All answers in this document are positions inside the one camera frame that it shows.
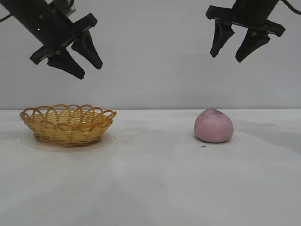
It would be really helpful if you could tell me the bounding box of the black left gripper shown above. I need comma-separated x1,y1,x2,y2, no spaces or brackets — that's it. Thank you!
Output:
30,10,103,80

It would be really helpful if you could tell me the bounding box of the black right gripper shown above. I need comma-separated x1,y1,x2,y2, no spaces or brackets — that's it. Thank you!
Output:
206,0,286,63

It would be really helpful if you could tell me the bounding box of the yellow woven wicker basket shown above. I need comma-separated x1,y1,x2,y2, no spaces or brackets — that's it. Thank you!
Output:
20,103,118,148

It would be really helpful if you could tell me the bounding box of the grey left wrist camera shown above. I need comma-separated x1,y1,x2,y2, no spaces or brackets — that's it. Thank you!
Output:
53,0,78,17

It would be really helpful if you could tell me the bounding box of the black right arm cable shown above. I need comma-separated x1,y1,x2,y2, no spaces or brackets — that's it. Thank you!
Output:
289,0,301,13

